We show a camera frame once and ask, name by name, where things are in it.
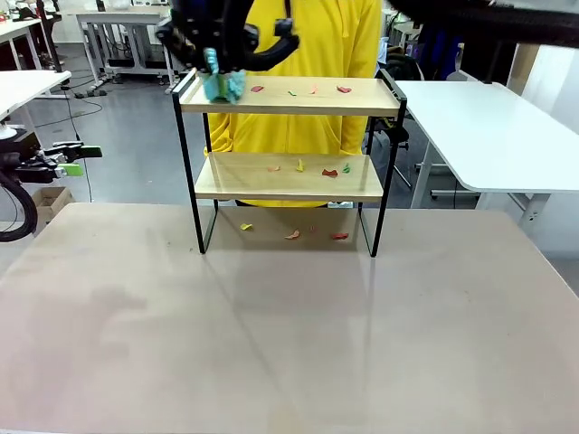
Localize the brown cardboard box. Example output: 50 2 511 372
32 186 76 227

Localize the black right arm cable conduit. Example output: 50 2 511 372
243 18 301 72

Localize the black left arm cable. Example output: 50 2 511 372
0 169 41 243

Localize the black floor cable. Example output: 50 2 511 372
62 85 106 204

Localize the teal microfibre duster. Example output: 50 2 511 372
202 70 248 107

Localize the brown cardboard panel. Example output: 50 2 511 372
506 42 542 92

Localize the large white desk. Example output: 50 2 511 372
393 80 579 236

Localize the two-tier wood black-frame shelf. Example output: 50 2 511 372
171 67 407 259

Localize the white-framed workbench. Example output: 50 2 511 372
75 11 178 87

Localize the black office chair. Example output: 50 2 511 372
365 53 424 191

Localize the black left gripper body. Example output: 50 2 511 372
0 148 61 184

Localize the person in yellow hoodie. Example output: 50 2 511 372
208 0 384 209

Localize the white rounded desk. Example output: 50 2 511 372
0 70 73 126

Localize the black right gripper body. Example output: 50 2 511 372
156 0 261 71

